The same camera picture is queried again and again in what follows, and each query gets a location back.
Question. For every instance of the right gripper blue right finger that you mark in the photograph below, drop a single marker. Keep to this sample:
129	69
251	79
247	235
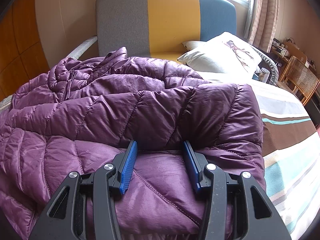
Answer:
195	164

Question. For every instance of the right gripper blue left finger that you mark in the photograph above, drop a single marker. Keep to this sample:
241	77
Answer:
123	164

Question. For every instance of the purple quilted down jacket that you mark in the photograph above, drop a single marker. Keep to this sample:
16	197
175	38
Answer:
80	114

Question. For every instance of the striped bed sheet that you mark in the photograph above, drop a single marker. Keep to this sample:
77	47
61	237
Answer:
291	156

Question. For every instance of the white embroidered pillow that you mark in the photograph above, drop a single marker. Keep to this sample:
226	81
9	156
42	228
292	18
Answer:
225	53

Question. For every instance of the cluttered wooden desk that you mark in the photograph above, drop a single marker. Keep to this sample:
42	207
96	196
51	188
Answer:
282	52

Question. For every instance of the grey yellow blue headboard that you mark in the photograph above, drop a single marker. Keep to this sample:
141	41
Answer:
157	28

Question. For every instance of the wooden wardrobe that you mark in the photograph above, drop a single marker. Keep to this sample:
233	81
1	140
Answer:
22	55

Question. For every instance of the pink floral curtain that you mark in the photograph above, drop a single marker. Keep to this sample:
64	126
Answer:
261	23

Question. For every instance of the grey bed side rail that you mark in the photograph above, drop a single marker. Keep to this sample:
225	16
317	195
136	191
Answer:
82	48

